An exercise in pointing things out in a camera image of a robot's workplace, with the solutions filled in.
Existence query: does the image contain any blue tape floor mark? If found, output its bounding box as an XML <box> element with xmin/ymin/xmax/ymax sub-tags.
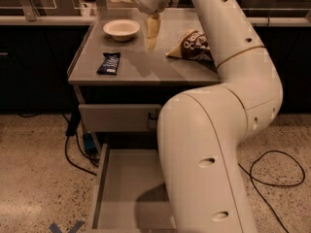
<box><xmin>49</xmin><ymin>220</ymin><xmax>85</xmax><ymax>233</ymax></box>

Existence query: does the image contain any black floor cable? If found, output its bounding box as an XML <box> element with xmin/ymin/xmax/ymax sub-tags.
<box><xmin>238</xmin><ymin>150</ymin><xmax>306</xmax><ymax>233</ymax></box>
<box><xmin>16</xmin><ymin>112</ymin><xmax>101</xmax><ymax>177</ymax></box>

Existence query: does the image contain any white paper bowl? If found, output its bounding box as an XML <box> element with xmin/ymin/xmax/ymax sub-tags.
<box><xmin>103</xmin><ymin>19</ymin><xmax>140</xmax><ymax>42</ymax></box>

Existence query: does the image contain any blue power adapter box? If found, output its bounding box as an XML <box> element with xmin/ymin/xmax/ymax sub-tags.
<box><xmin>83</xmin><ymin>133</ymin><xmax>97</xmax><ymax>154</ymax></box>

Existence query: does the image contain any dark blue rxbar wrapper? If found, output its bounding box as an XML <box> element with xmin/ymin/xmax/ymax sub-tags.
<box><xmin>96</xmin><ymin>52</ymin><xmax>121</xmax><ymax>75</ymax></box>

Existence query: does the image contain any black drawer handle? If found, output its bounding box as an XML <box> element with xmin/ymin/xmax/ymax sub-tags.
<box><xmin>148</xmin><ymin>113</ymin><xmax>158</xmax><ymax>120</ymax></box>

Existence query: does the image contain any grey metal drawer cabinet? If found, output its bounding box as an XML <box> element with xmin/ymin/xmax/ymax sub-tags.
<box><xmin>66</xmin><ymin>7</ymin><xmax>227</xmax><ymax>153</ymax></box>

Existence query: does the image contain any yellow brown chip bag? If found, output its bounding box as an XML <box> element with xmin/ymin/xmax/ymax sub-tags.
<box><xmin>166</xmin><ymin>29</ymin><xmax>213</xmax><ymax>61</ymax></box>

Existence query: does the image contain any black floor cable left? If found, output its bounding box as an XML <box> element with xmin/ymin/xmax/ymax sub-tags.
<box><xmin>16</xmin><ymin>112</ymin><xmax>101</xmax><ymax>177</ymax></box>

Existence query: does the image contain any black floor cable right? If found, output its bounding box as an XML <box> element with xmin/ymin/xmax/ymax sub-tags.
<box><xmin>238</xmin><ymin>150</ymin><xmax>306</xmax><ymax>233</ymax></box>

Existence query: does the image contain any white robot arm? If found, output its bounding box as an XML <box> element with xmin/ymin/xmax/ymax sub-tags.
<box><xmin>157</xmin><ymin>0</ymin><xmax>283</xmax><ymax>233</ymax></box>

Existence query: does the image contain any closed upper grey drawer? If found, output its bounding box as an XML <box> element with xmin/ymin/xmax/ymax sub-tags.
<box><xmin>79</xmin><ymin>104</ymin><xmax>161</xmax><ymax>132</ymax></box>

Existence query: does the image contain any open lower grey drawer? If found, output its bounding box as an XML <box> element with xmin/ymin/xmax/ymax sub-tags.
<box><xmin>86</xmin><ymin>145</ymin><xmax>177</xmax><ymax>233</ymax></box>

